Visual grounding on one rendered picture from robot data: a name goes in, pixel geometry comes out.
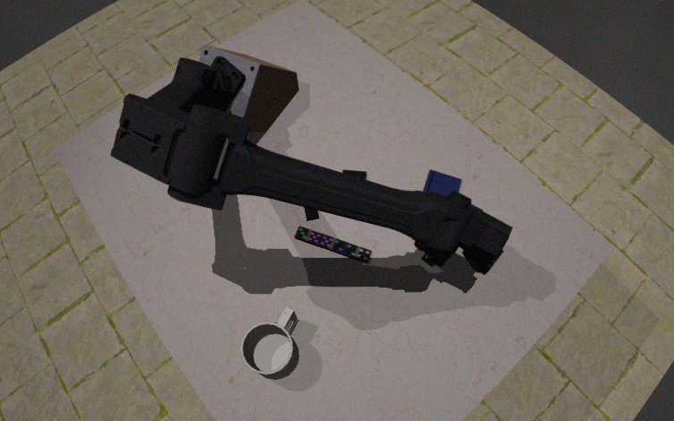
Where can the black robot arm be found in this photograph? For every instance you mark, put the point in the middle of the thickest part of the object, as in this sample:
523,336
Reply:
189,151

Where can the black domino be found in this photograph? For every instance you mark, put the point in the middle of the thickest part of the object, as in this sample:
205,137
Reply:
360,174
427,259
332,244
311,214
356,252
309,236

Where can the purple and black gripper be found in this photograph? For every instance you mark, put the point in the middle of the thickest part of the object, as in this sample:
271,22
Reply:
437,257

